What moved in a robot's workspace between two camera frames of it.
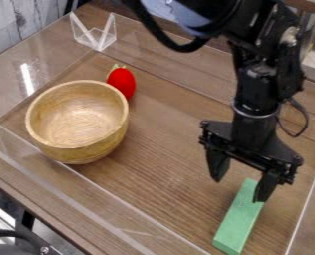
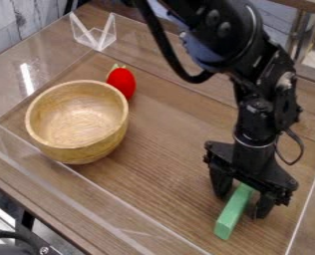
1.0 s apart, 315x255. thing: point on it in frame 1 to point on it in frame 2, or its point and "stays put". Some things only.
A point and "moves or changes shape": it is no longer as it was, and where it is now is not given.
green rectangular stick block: [240, 220] moves or changes shape
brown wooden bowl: [76, 121] stays put
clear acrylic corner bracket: [96, 38] stays put
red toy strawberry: [122, 78] stays put
